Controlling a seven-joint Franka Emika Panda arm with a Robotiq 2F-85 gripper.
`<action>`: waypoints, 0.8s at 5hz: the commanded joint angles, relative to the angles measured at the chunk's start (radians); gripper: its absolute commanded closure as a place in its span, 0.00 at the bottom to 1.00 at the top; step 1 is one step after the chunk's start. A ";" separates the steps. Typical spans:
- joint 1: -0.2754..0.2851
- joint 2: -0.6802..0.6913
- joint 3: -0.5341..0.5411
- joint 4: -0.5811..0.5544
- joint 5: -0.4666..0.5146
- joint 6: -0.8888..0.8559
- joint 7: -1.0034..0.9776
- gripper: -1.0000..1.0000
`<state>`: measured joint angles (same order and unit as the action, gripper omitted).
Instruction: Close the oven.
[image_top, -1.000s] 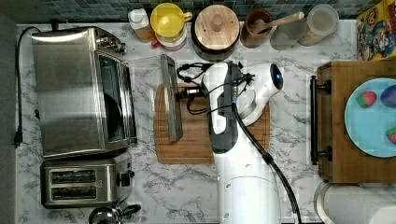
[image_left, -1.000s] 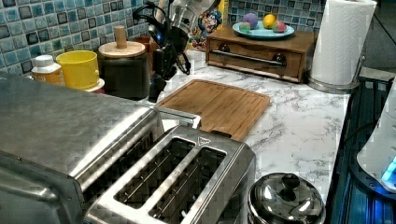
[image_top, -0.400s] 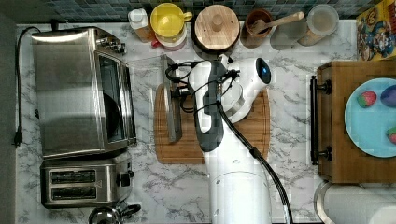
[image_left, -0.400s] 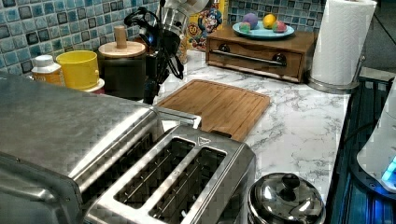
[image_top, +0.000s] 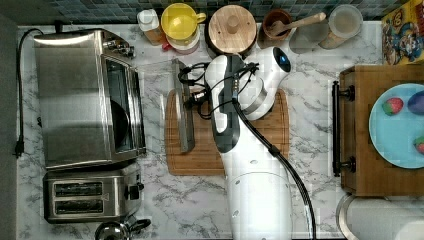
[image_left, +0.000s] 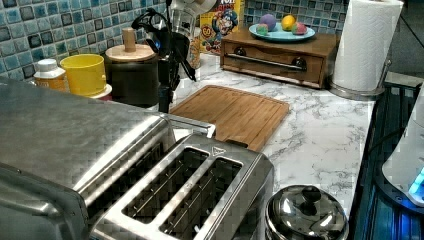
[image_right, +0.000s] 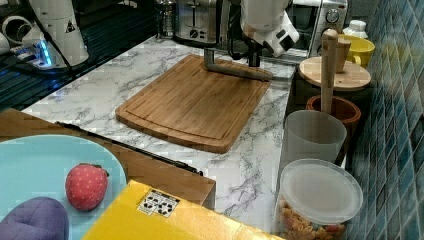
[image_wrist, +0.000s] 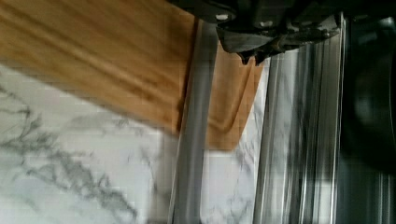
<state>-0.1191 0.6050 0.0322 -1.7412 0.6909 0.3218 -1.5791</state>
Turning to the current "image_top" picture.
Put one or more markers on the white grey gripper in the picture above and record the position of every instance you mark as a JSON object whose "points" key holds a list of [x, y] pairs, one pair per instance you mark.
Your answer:
{"points": [[225, 122]]}

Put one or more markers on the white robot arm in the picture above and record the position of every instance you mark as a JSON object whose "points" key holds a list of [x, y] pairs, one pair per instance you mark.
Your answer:
{"points": [[257, 183]]}

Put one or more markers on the stainless steel toaster oven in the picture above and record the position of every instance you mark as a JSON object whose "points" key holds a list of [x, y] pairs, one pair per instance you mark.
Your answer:
{"points": [[90, 102]]}

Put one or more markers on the black canister with wooden lid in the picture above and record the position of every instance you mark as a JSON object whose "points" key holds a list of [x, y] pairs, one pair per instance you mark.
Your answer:
{"points": [[230, 30]]}

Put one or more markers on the pink white bowl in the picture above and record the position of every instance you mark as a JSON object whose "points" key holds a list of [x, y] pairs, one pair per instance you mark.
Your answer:
{"points": [[184, 47]]}

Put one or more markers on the yellow plastic cup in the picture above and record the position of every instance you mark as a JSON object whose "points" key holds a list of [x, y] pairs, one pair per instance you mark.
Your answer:
{"points": [[180, 22]]}

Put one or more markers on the wooden spoon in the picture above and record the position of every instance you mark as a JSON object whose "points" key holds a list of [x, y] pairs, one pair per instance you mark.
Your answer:
{"points": [[296, 22]]}

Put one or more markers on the brown wooden utensil holder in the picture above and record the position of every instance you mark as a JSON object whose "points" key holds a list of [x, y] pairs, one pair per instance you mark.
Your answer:
{"points": [[264, 38]]}

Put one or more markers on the frosted grey tumbler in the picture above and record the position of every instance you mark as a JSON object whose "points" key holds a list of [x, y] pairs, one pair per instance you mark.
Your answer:
{"points": [[306, 38]]}

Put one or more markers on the bamboo cutting board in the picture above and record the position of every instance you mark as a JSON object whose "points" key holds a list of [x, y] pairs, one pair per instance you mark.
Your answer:
{"points": [[204, 158]]}

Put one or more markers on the white-capped spice bottle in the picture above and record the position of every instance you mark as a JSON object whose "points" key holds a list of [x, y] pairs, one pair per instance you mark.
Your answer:
{"points": [[149, 24]]}

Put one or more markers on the clear cereal jar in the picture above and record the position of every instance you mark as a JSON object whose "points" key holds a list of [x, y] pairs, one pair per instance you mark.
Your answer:
{"points": [[343, 23]]}

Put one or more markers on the wooden drawer box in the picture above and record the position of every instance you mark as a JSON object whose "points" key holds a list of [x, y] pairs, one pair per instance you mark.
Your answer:
{"points": [[362, 170]]}

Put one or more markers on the red toy strawberry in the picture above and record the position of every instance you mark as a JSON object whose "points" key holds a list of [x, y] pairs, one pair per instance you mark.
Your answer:
{"points": [[392, 106]]}

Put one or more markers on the silver two-slot toaster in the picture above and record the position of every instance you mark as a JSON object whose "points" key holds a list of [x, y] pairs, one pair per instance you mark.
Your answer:
{"points": [[94, 194]]}

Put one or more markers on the light blue plate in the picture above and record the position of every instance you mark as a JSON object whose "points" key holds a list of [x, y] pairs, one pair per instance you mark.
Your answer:
{"points": [[393, 136]]}

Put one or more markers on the Cap'n Crunch cereal box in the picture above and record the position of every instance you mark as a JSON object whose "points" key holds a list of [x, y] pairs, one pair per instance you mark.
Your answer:
{"points": [[403, 34]]}

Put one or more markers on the metal paper towel holder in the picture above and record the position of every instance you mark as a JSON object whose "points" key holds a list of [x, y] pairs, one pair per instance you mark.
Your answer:
{"points": [[341, 217]]}

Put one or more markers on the stainless steel kettle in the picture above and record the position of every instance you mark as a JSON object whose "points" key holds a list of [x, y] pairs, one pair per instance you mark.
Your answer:
{"points": [[123, 230]]}

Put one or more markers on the purple toy fruit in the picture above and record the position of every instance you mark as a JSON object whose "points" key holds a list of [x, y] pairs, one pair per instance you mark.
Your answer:
{"points": [[416, 103]]}

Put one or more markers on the white paper towel roll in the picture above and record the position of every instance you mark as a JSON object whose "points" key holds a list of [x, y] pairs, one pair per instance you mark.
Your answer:
{"points": [[378, 219]]}

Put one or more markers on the green pink toy fruit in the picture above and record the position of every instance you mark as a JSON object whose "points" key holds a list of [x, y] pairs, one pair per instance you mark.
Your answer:
{"points": [[419, 144]]}

